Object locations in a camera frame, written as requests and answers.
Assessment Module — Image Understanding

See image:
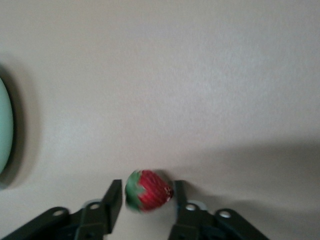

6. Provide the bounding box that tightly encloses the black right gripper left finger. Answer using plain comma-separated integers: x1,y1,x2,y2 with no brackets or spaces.
73,179,123,240

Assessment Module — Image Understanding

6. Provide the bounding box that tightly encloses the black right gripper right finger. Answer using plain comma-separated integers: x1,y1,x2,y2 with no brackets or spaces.
166,179,226,240

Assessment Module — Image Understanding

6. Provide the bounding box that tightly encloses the red toy strawberry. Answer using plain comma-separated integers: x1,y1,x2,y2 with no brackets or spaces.
124,169,175,214

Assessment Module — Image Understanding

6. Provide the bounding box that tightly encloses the light green round plate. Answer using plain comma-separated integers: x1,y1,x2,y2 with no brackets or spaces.
0,75,16,188

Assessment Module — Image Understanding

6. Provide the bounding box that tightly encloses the brown tablecloth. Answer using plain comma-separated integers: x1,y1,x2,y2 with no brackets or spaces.
0,0,320,240

